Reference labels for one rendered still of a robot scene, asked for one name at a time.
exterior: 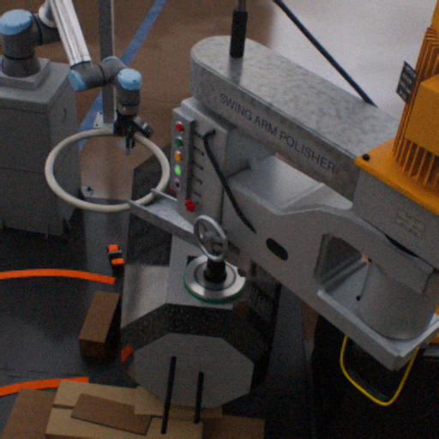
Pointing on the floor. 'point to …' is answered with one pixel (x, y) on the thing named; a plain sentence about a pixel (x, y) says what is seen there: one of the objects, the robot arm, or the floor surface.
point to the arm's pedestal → (39, 153)
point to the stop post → (104, 120)
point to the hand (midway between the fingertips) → (131, 149)
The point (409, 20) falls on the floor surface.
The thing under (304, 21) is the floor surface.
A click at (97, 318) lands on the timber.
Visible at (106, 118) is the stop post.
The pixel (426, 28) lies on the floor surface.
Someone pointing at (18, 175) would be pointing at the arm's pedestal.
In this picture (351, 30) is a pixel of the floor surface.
